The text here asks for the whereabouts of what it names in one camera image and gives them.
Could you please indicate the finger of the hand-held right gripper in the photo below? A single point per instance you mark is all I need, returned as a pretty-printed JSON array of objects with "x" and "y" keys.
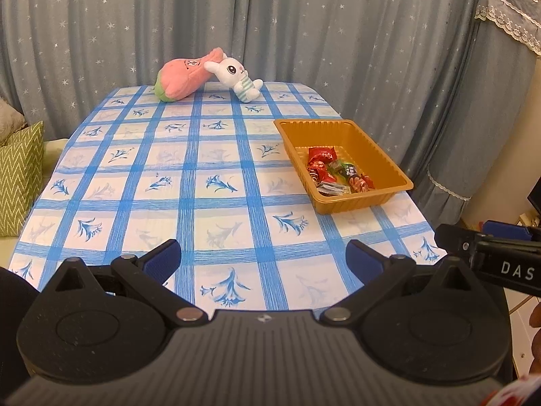
[
  {"x": 456, "y": 241},
  {"x": 507, "y": 229}
]

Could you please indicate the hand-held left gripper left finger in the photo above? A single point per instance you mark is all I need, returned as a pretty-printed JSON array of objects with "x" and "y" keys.
[{"x": 162, "y": 258}]

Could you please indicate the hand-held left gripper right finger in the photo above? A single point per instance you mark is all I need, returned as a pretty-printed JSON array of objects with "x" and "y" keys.
[{"x": 363, "y": 258}]

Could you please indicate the pile of candies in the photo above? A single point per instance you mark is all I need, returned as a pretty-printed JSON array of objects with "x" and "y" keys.
[{"x": 338, "y": 171}]

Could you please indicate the golden plastic tray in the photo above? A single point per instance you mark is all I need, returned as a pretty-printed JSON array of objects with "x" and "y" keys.
[{"x": 296, "y": 135}]

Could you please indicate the person's right hand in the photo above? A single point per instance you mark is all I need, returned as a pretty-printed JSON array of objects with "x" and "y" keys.
[{"x": 536, "y": 338}]

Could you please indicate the black television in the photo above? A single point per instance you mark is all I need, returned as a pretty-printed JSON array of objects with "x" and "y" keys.
[{"x": 534, "y": 196}]

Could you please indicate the blue checked tablecloth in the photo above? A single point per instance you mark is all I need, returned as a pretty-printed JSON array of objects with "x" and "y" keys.
[{"x": 190, "y": 186}]

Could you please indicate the lace-trimmed grey cover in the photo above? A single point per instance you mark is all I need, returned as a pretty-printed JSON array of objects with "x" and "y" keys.
[{"x": 486, "y": 114}]

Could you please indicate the red white patterned clothing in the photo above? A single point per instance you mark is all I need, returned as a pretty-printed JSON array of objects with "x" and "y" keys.
[{"x": 513, "y": 393}]

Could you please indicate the green zigzag cushion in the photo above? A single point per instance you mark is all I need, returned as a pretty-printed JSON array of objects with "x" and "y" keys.
[{"x": 19, "y": 177}]

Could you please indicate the pink plush toy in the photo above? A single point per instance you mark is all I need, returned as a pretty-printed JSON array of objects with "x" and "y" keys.
[{"x": 181, "y": 76}]

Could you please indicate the white rabbit plush toy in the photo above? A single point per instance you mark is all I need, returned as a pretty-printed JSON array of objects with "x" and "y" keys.
[{"x": 230, "y": 67}]

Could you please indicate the beige pillow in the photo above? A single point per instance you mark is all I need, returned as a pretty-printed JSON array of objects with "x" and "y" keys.
[{"x": 10, "y": 122}]

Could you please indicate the grey star-print curtain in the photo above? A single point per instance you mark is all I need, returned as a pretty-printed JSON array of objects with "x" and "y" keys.
[{"x": 296, "y": 21}]

